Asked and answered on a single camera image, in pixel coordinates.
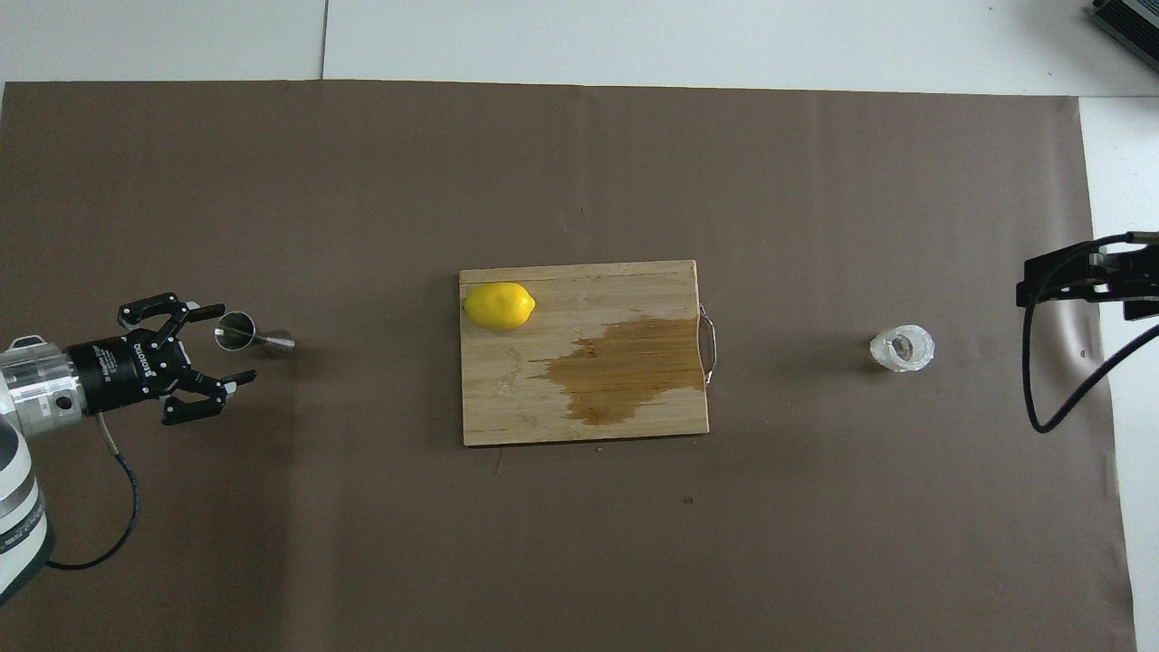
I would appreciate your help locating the steel double jigger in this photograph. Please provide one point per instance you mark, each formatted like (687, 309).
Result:
(237, 330)

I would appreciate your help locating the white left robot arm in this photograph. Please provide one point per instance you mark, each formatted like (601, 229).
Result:
(18, 507)

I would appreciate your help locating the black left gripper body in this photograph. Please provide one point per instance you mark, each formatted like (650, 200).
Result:
(127, 371)

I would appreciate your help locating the wooden cutting board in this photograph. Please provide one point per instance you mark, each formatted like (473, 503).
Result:
(516, 398)

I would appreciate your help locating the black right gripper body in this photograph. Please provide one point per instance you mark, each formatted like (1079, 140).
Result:
(1132, 276)

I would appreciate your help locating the yellow lemon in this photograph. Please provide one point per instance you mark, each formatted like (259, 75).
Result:
(498, 306)

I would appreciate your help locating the black ribbed device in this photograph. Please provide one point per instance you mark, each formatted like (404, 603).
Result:
(1132, 18)

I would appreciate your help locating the brown paper table mat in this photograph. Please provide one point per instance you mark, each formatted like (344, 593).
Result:
(579, 543)

